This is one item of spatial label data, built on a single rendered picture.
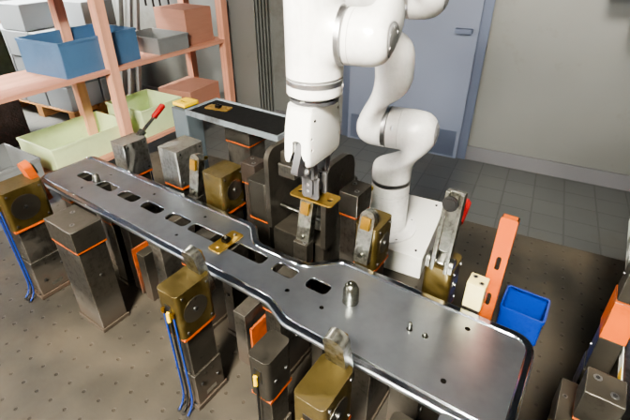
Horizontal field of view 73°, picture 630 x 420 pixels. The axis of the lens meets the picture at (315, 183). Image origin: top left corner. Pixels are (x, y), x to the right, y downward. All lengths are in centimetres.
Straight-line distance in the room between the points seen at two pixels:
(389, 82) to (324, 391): 73
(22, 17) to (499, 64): 419
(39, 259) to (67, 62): 190
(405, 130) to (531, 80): 248
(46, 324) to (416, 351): 102
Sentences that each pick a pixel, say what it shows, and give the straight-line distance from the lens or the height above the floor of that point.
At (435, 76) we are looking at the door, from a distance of 365.
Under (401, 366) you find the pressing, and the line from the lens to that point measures 80.
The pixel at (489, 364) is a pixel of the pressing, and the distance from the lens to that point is 84.
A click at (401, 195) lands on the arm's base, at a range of 134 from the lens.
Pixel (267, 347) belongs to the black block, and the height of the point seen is 99.
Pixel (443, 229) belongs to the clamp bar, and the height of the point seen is 113.
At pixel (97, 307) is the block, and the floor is 79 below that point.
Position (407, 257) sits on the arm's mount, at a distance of 138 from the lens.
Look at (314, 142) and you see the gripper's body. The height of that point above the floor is 136.
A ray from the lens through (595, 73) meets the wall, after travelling 362.
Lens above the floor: 163
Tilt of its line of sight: 30 degrees down
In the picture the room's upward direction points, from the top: straight up
